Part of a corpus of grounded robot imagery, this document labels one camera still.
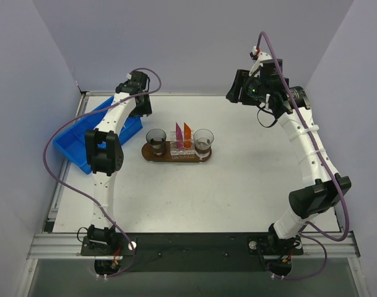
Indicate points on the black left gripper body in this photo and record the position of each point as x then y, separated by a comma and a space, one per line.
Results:
145, 107

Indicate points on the clear glass cup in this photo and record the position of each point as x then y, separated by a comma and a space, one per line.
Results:
203, 139

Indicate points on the blue tinted glass cup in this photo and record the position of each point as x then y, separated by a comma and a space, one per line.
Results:
156, 138

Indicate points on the orange toothpaste tube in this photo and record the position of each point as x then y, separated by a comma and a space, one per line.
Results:
187, 138

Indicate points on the pink toothpaste tube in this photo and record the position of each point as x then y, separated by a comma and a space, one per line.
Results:
178, 137

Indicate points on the clear textured acrylic holder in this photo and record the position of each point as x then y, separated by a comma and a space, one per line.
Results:
181, 149

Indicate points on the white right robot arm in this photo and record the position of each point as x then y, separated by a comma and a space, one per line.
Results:
323, 185

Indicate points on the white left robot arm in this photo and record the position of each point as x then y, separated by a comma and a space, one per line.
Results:
102, 229

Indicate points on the brown wooden oval tray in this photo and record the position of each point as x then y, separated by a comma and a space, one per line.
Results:
148, 154

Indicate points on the blue plastic divided bin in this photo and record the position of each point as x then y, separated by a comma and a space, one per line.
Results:
73, 142

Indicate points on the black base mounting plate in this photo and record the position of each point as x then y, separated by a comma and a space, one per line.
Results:
191, 252

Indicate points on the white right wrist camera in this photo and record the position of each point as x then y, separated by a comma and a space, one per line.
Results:
258, 57

